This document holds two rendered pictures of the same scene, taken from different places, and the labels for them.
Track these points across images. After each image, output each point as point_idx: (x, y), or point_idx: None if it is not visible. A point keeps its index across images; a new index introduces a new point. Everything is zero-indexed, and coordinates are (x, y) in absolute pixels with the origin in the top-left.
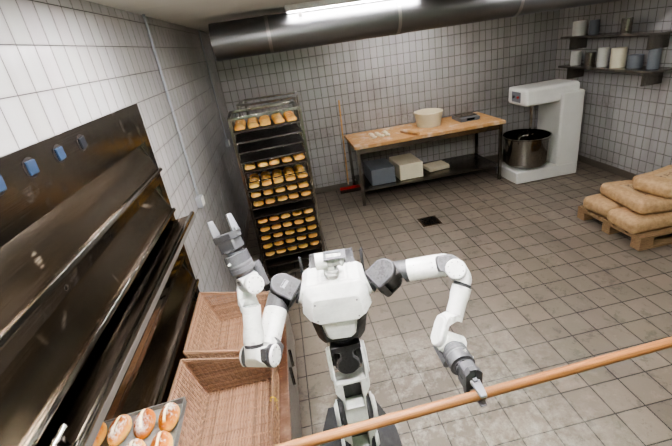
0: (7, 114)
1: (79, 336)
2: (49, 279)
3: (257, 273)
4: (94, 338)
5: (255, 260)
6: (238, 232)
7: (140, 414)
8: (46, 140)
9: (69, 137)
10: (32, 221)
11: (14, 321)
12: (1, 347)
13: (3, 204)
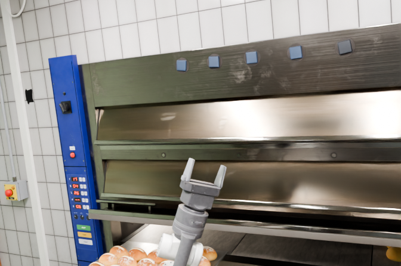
0: (250, 14)
1: (227, 191)
2: (216, 136)
3: (172, 243)
4: (227, 200)
5: (192, 237)
6: (182, 184)
7: None
8: (284, 38)
9: (324, 39)
10: (232, 95)
11: (173, 138)
12: (158, 142)
13: (213, 76)
